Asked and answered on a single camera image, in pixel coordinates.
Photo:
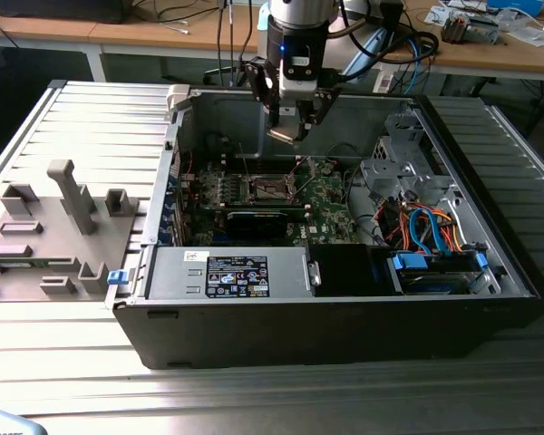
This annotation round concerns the grey power supply unit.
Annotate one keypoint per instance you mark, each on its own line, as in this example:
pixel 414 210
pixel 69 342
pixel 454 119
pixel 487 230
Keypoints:
pixel 172 272

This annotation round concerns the metal device on desk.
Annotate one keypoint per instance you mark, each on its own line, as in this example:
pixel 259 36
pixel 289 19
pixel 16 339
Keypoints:
pixel 471 29

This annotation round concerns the black RAM slot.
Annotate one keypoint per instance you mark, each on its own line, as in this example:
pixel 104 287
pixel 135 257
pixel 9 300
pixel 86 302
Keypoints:
pixel 267 169
pixel 294 210
pixel 267 162
pixel 294 218

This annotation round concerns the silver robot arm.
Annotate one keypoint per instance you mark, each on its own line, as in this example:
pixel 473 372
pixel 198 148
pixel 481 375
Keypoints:
pixel 299 11

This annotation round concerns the white tag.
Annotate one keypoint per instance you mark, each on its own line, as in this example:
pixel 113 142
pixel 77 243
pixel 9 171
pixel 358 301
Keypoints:
pixel 383 81

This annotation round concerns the green motherboard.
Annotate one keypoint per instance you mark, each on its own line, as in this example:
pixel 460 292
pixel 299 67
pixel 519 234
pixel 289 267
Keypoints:
pixel 331 213

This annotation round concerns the blue box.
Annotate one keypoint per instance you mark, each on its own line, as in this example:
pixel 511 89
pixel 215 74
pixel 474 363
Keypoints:
pixel 521 4

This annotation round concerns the silver CPU green edge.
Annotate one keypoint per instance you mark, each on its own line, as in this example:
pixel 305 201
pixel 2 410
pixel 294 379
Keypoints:
pixel 282 135

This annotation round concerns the black graphics card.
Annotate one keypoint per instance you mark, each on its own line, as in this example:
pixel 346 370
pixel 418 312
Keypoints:
pixel 256 225

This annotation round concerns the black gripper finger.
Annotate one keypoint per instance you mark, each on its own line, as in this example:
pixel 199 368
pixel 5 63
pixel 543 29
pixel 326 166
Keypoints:
pixel 323 104
pixel 259 81

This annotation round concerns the round coin cell battery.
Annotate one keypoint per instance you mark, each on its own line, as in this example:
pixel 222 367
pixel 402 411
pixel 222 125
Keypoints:
pixel 327 168

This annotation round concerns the hard disk in blue carrier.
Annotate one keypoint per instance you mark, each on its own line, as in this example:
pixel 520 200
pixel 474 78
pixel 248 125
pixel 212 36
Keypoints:
pixel 408 263

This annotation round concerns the white plastic case latch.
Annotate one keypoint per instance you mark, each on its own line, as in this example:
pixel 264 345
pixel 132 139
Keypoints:
pixel 179 95

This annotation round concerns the green RAM stick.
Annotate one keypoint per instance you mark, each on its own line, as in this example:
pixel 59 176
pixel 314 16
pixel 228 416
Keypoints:
pixel 18 264

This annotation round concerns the grey parts rack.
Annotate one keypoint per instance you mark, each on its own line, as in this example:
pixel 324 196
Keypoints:
pixel 50 213

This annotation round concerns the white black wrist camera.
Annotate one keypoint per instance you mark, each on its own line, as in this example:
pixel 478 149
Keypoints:
pixel 299 86

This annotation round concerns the wooden desk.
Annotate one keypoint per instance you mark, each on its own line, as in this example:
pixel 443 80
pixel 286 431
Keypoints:
pixel 118 27

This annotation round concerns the black PC case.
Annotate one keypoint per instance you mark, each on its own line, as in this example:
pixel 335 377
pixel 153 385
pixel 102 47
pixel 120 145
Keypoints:
pixel 299 335

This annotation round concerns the grey rounded object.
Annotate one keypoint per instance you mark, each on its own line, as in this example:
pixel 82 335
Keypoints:
pixel 4 423

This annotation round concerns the black flat device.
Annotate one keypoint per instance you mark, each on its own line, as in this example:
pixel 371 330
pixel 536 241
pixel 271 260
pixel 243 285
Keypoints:
pixel 59 11

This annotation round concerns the blue case latch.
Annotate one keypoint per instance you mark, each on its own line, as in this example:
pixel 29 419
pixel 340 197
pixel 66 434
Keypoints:
pixel 117 277

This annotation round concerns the metal drive cage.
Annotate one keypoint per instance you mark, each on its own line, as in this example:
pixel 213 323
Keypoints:
pixel 390 174

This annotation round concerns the CPU socket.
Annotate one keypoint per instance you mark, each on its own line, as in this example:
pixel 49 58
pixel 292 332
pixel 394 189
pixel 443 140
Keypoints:
pixel 269 190

